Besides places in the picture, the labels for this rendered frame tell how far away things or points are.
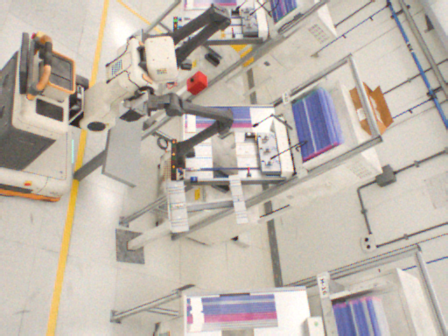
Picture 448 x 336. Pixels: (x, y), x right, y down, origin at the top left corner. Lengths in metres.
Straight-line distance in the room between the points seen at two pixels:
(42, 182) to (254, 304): 1.46
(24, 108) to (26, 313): 1.20
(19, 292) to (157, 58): 1.57
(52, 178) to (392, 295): 2.09
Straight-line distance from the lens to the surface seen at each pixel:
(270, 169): 2.82
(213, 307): 2.44
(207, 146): 2.96
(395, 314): 2.44
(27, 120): 2.20
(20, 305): 2.74
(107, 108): 2.37
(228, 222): 3.37
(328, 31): 3.88
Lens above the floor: 2.46
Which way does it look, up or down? 32 degrees down
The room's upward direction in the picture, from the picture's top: 60 degrees clockwise
